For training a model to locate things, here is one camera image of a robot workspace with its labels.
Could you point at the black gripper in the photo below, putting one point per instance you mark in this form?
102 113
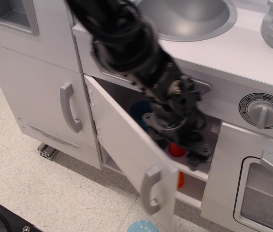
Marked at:
186 133

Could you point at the white cabinet door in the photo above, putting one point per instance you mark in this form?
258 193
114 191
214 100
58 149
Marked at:
132 149

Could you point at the grey cabinet door handle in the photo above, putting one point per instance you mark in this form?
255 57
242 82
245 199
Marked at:
151 177

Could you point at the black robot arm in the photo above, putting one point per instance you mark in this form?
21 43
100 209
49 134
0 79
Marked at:
125 42

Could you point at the orange cup upper shelf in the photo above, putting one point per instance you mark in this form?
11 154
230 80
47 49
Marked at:
175 150

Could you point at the orange cup shelf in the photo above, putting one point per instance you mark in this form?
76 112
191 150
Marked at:
175 150
180 180

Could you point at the orange cup lower shelf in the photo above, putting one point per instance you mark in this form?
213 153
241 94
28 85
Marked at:
180 180

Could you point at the dark blue cup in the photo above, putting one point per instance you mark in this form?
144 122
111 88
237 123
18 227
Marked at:
137 110

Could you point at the white oven door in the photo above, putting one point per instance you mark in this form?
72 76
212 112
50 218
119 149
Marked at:
239 190

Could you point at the light blue plate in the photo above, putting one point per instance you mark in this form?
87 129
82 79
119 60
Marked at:
142 226

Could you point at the grey timer knob dial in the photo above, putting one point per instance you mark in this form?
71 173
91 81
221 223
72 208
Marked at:
257 110

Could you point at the grey toy sink basin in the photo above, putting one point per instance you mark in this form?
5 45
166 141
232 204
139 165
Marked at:
189 20

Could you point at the silver aluminium extrusion foot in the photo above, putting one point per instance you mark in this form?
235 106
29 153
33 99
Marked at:
47 151

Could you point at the white fridge door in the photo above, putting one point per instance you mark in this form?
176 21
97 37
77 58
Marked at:
31 88

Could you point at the white toy kitchen unit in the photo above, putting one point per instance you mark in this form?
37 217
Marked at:
72 159

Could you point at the grey fridge door handle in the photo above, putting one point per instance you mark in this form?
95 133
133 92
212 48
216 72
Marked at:
66 92

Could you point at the black base with cable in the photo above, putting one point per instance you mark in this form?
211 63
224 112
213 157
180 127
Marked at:
11 222

